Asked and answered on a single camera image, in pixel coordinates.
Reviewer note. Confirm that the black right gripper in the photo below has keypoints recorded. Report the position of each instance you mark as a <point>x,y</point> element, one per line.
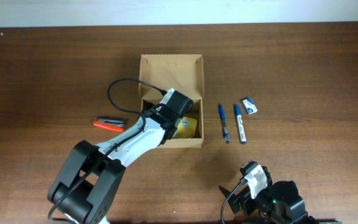
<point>235,203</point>

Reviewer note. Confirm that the white blue eraser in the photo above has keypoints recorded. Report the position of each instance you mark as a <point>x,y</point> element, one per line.
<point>249,106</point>

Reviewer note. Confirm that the cardboard box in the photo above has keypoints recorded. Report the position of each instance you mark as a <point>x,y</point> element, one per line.
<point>183,73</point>

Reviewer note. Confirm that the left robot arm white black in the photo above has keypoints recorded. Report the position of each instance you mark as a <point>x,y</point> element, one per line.
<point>87,183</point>

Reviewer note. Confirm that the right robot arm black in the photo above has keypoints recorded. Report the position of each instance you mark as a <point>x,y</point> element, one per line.
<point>277,203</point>

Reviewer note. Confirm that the blue white marker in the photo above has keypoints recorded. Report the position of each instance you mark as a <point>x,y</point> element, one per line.
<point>240,124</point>

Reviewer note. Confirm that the blue ballpoint pen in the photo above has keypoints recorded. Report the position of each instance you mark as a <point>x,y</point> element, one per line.
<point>223,121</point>

